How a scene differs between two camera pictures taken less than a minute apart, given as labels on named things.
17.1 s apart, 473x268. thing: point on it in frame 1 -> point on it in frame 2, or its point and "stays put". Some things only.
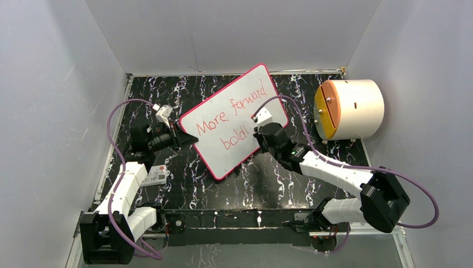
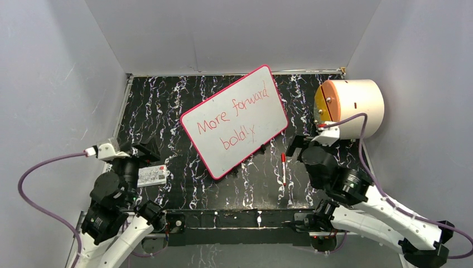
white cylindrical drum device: (347, 109) stays put
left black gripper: (178, 138) -> (149, 147)
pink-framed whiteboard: (223, 123) stays put
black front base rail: (235, 226) stays put
